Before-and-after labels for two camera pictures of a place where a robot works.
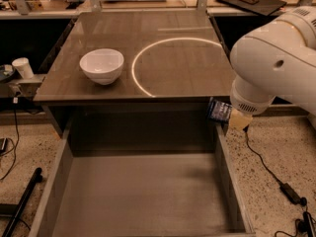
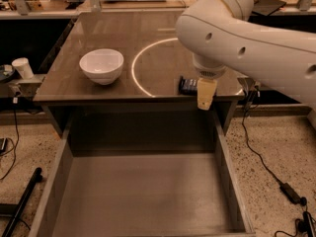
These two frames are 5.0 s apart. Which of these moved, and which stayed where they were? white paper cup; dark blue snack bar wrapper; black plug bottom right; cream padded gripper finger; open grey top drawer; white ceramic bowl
Moved: dark blue snack bar wrapper; cream padded gripper finger
Stayed: white ceramic bowl; black plug bottom right; open grey top drawer; white paper cup
